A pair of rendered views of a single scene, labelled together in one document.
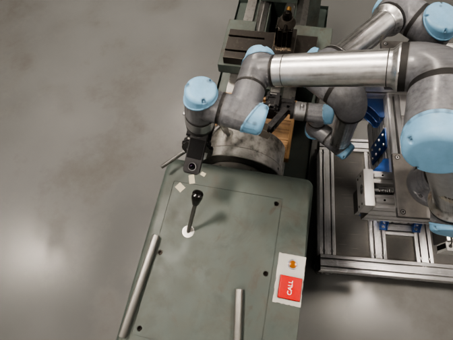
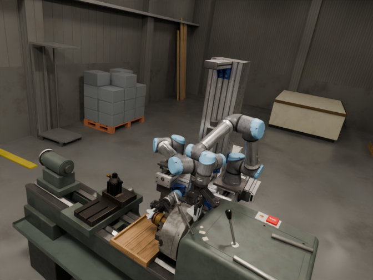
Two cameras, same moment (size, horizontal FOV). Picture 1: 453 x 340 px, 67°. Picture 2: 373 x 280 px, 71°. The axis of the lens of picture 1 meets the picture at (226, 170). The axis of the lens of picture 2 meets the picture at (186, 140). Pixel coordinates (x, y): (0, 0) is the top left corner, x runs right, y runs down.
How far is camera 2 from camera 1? 127 cm
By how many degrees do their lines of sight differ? 67
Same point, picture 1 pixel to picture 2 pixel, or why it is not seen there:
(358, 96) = not seen: hidden behind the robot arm
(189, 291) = (270, 255)
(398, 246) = not seen: hidden behind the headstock
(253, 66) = (199, 148)
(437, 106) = (251, 119)
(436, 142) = (260, 125)
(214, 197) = (217, 228)
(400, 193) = (231, 188)
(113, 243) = not seen: outside the picture
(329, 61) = (216, 132)
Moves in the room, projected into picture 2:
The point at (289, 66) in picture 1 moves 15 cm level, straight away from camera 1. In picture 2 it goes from (208, 140) to (185, 133)
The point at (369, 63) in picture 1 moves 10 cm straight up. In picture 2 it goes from (223, 126) to (226, 110)
